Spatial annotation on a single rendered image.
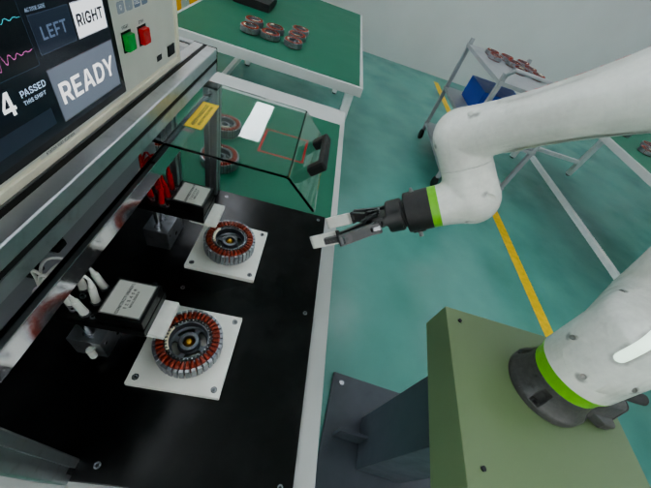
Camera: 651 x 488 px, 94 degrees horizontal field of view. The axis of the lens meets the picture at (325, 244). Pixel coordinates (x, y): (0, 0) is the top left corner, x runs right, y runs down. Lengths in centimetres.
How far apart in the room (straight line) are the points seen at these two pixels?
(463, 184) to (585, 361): 35
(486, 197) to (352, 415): 107
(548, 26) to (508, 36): 53
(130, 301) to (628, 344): 71
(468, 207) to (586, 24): 594
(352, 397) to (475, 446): 89
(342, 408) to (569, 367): 97
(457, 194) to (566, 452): 49
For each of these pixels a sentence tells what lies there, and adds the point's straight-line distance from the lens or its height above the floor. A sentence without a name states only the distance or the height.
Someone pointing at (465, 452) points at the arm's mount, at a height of 85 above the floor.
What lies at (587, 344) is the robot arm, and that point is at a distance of 65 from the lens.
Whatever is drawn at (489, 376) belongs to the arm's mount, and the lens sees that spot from 72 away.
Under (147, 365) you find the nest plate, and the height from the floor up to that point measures 78.
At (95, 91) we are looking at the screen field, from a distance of 46.
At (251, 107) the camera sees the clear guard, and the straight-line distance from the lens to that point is 66.
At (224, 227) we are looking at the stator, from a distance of 74.
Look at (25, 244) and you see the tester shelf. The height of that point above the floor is 110.
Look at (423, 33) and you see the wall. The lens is 576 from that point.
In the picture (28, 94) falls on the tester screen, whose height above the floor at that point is 118.
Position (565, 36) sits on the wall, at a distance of 645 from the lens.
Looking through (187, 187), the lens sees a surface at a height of 92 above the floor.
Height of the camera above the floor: 136
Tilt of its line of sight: 46 degrees down
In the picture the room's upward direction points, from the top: 23 degrees clockwise
